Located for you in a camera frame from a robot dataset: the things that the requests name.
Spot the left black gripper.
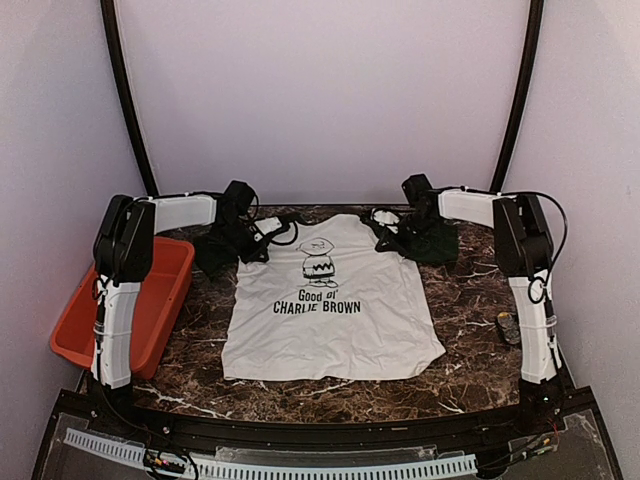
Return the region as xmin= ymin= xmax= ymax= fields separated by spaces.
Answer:
xmin=213 ymin=217 xmax=268 ymax=263

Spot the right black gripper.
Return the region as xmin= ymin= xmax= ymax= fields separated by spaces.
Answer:
xmin=376 ymin=209 xmax=442 ymax=255

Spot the white green Charlie Brown shirt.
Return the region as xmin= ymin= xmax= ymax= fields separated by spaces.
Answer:
xmin=221 ymin=214 xmax=445 ymax=382

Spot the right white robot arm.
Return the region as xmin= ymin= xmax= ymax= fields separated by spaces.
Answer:
xmin=361 ymin=174 xmax=562 ymax=384

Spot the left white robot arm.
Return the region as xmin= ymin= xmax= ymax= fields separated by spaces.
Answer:
xmin=91 ymin=180 xmax=296 ymax=390

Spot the dark brooch on table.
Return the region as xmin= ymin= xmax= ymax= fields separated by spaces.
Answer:
xmin=495 ymin=312 xmax=521 ymax=346

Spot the red plastic bin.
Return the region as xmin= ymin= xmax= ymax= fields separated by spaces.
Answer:
xmin=50 ymin=237 xmax=195 ymax=380

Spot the right black frame post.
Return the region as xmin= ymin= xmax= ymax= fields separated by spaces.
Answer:
xmin=489 ymin=0 xmax=545 ymax=193

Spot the black frame post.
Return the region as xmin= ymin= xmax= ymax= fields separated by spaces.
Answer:
xmin=489 ymin=0 xmax=545 ymax=193
xmin=100 ymin=0 xmax=159 ymax=196

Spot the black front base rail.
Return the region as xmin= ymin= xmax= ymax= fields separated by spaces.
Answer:
xmin=47 ymin=387 xmax=600 ymax=454

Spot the white slotted cable duct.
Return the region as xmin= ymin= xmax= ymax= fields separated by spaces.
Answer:
xmin=63 ymin=428 xmax=478 ymax=480

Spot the left black frame post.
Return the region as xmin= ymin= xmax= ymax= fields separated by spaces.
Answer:
xmin=100 ymin=0 xmax=159 ymax=196

